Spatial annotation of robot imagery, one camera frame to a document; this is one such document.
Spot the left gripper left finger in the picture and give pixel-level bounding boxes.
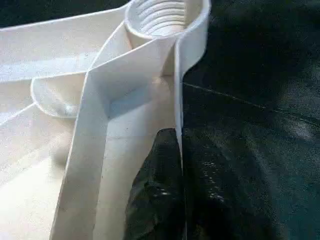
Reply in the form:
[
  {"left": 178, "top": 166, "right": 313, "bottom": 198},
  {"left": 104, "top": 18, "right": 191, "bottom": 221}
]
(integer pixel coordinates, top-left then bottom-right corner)
[{"left": 124, "top": 127, "right": 186, "bottom": 240}]

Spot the white plastic table top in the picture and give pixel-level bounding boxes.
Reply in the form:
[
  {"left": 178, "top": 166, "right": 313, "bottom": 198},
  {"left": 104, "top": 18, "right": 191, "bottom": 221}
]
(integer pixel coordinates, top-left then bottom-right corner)
[{"left": 0, "top": 0, "right": 213, "bottom": 240}]

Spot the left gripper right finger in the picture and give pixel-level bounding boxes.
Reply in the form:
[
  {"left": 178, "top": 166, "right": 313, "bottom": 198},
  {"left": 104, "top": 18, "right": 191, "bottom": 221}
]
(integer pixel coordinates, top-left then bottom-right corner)
[{"left": 186, "top": 154, "right": 276, "bottom": 240}]

